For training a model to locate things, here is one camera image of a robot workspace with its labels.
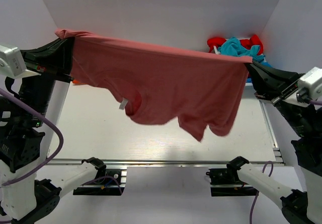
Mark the red crumpled t-shirt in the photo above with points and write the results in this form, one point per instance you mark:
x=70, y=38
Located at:
x=216, y=42

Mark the pink t-shirt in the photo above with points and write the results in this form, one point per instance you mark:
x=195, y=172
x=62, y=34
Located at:
x=158, y=83

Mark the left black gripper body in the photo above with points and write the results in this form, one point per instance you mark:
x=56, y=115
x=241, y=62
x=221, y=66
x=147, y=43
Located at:
x=36, y=63

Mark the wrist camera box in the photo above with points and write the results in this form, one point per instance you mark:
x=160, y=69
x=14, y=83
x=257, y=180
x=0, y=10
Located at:
x=12, y=63
x=309, y=86

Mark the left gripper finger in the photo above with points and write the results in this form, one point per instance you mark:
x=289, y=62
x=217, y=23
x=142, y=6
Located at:
x=56, y=75
x=57, y=51

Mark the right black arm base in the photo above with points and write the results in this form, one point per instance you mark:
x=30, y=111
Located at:
x=222, y=184

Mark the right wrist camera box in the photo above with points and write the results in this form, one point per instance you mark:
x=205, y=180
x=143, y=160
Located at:
x=309, y=86

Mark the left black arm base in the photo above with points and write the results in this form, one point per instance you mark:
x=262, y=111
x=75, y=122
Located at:
x=112, y=183

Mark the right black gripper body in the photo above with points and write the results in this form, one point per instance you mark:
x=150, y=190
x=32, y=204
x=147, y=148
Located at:
x=285, y=83

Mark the teal crumpled t-shirt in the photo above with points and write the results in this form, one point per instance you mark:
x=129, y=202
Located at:
x=252, y=47

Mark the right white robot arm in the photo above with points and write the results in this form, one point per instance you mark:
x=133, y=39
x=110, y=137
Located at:
x=296, y=205

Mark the white plastic bin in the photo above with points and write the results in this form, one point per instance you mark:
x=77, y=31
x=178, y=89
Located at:
x=236, y=65

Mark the blue crumpled t-shirt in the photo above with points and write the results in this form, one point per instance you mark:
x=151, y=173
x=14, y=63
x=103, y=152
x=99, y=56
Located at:
x=249, y=79

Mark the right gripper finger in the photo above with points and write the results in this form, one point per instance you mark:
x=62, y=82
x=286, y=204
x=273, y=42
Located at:
x=267, y=88
x=261, y=73

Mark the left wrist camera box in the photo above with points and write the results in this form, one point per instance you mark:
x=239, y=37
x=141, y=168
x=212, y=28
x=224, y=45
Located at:
x=12, y=63

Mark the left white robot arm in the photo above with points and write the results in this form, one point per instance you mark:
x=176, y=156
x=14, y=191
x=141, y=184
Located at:
x=30, y=79

